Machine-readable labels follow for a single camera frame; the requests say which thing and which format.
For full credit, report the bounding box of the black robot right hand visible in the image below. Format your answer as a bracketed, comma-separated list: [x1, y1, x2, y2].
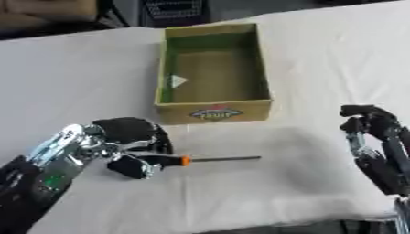
[338, 104, 410, 197]

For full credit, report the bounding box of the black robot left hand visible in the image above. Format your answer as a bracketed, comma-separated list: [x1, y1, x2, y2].
[91, 116, 175, 180]

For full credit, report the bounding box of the tan cardboard box green inside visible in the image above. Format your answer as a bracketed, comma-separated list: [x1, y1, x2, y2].
[154, 23, 275, 125]

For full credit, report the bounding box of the brown cardboard box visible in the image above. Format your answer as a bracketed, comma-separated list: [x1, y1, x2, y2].
[0, 0, 102, 31]

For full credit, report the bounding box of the black and orange screwdriver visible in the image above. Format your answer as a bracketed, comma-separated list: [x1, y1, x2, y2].
[139, 154, 263, 167]

